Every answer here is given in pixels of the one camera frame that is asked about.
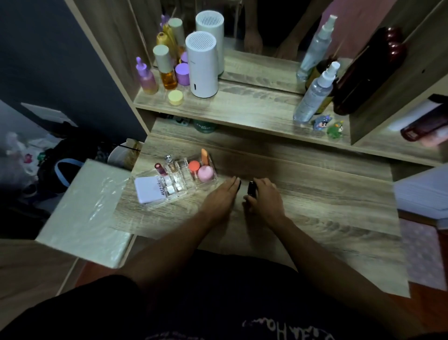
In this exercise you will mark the person's right hand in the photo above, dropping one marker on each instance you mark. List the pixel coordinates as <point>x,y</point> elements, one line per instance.
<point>267,206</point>

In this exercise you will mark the person's left hand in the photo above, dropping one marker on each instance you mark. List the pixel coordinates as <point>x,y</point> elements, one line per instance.
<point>218,203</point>

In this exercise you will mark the person's left fingers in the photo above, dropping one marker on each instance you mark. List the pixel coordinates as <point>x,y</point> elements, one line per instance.
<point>229,187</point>

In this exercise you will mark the person's right thumb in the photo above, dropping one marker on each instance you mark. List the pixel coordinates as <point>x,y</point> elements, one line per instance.
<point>250,201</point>

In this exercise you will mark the small black cosmetic tube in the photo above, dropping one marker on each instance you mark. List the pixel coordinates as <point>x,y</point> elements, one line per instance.
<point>251,189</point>

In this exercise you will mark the person's left forearm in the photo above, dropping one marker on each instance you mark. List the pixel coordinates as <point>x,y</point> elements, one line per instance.
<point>168,250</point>

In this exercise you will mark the person's right forearm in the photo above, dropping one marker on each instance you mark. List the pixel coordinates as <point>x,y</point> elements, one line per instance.
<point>336,269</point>

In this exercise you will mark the pink makeup sponge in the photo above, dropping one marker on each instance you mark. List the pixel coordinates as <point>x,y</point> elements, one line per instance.
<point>205,173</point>

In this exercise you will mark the orange cosmetic tube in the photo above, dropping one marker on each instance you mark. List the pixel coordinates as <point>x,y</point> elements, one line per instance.
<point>204,157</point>

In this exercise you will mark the orange makeup sponge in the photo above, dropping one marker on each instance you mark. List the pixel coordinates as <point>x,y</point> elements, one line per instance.
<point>194,165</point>

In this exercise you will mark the clear acrylic cosmetic organizer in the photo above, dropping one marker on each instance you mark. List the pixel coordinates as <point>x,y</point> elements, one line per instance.
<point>176,180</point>

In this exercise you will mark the silver lipstick tube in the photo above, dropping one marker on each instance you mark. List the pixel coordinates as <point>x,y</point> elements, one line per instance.
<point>170,163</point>

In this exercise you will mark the wooden vanity table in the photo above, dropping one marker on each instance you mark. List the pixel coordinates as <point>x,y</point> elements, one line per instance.
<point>315,196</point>

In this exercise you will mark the green round tub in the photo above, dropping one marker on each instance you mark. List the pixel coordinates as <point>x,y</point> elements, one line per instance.
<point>204,126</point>

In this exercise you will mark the dark red lipstick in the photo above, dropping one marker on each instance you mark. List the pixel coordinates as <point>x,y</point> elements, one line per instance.
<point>161,169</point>

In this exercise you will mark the white square compact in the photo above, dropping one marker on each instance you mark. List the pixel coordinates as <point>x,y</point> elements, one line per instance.
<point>149,190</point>

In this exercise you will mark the small yellow jar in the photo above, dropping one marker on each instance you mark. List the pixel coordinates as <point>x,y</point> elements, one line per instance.
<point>175,97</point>

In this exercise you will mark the blue cartoon figurine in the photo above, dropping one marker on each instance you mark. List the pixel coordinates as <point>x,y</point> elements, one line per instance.
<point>322,122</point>

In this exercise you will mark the white bucket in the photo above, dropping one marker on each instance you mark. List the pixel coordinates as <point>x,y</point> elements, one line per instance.
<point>124,154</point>

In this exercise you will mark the person's black shirt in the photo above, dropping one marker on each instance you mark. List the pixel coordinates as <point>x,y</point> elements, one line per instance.
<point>210,304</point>

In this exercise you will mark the green cartoon figurine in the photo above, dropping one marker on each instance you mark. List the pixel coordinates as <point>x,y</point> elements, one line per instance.
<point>336,130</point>

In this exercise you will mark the purple cosmetic jar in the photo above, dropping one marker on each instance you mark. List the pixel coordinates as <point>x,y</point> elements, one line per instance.
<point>182,74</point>

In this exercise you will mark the white cylindrical humidifier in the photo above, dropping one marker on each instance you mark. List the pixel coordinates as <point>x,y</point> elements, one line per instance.
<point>202,66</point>

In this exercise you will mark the clear spray bottle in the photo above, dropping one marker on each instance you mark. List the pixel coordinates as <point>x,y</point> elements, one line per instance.
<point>315,94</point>

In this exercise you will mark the amber bottle with beige cap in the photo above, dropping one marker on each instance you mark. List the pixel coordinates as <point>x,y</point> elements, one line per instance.
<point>166,68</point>

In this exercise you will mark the purple dropper bottle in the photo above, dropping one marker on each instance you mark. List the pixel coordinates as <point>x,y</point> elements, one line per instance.
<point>147,78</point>

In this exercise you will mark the white plastic-wrapped box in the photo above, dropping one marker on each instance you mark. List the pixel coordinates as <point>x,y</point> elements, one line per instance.
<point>87,213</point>

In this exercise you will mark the mirror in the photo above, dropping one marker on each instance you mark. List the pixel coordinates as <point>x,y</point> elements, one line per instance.
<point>266,31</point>

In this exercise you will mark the white storage box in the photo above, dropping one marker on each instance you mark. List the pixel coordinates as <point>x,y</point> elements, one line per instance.
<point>423,192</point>

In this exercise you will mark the dark red bottle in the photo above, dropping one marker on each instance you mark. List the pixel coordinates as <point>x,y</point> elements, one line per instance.
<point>367,71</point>

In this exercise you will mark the dark red tube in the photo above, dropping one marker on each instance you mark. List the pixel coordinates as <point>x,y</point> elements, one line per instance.
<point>425,124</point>

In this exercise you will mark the pink tube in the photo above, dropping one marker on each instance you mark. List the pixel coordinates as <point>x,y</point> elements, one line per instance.
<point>435,137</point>

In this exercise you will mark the clear plastic bags pile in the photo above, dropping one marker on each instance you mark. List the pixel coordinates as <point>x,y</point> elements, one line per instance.
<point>21,154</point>

